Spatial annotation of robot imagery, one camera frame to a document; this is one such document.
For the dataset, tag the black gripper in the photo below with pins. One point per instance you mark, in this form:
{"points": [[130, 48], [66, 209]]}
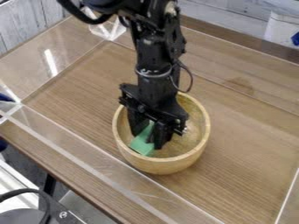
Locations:
{"points": [[151, 102]]}

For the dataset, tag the green rectangular block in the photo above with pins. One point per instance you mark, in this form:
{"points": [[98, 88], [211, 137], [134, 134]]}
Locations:
{"points": [[139, 144]]}

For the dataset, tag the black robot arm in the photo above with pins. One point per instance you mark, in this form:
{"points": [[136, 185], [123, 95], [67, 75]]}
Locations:
{"points": [[154, 23]]}

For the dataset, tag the brown wooden bowl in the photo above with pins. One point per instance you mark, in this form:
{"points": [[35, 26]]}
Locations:
{"points": [[182, 152]]}

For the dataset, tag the black table leg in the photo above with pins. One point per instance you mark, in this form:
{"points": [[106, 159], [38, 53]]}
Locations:
{"points": [[50, 184]]}

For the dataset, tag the white bucket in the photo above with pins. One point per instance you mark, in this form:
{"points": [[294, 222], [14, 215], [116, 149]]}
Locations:
{"points": [[282, 29]]}

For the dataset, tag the clear acrylic tray wall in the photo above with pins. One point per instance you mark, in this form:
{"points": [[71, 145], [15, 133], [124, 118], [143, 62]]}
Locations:
{"points": [[63, 77]]}

